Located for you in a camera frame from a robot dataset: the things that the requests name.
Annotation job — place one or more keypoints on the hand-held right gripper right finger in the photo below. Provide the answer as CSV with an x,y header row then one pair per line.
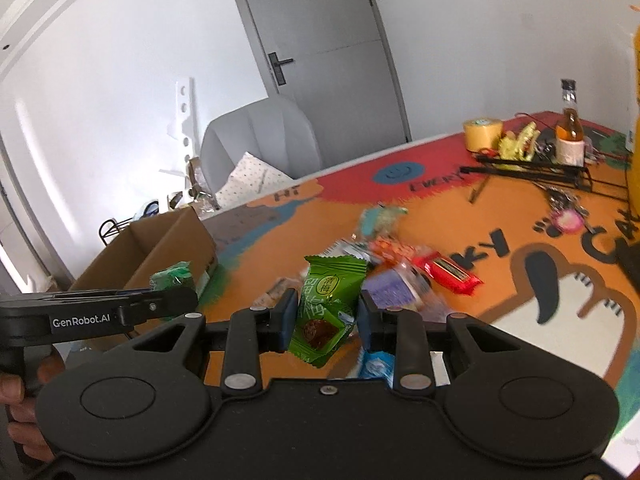
x,y
367,325

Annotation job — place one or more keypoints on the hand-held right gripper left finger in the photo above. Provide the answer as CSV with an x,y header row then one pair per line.
x,y
286,320

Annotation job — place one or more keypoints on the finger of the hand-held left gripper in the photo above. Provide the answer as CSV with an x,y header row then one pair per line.
x,y
165,302

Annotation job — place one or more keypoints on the small green snack packet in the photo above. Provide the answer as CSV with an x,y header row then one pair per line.
x,y
172,274

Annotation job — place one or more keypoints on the green plum snack packet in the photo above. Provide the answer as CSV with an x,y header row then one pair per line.
x,y
325,300

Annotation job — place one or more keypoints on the brown cardboard box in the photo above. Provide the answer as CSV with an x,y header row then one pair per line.
x,y
170,240

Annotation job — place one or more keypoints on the person's left hand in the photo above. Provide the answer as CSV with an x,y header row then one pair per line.
x,y
25,437

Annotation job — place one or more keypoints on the blue snack packet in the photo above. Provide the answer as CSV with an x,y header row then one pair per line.
x,y
376,364

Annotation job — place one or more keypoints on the purple snack packet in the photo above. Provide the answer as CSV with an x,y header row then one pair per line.
x,y
395,287

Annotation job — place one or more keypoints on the clear white snack packet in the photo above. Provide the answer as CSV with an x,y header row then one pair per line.
x,y
345,250

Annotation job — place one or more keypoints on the orange snack packet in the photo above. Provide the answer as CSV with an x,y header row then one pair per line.
x,y
395,250

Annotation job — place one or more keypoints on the black shoe rack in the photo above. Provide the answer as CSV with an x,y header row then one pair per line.
x,y
112,230

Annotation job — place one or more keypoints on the red snack packet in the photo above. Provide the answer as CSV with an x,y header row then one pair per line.
x,y
450,272

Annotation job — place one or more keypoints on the teal snack packet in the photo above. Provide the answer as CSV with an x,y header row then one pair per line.
x,y
380,220

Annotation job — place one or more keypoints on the dotted white cushion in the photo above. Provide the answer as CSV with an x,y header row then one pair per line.
x,y
250,180

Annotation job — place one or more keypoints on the colourful printed table mat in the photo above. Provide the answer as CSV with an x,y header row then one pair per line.
x,y
500,220

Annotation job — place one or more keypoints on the grey chair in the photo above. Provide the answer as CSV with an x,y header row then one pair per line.
x,y
270,135

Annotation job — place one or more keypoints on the white board with holes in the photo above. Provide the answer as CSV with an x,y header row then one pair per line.
x,y
181,110

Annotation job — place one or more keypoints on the yellow tape roll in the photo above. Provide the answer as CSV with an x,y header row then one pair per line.
x,y
481,133

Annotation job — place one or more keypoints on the bunch of keys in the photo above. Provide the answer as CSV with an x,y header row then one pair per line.
x,y
559,199

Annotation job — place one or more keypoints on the yellow-green snack packets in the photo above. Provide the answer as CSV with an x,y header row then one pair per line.
x,y
520,142

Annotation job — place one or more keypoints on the glass bottle with amber liquid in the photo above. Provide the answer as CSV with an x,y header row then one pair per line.
x,y
570,130

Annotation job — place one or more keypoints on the grey door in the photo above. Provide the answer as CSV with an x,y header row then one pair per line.
x,y
320,35

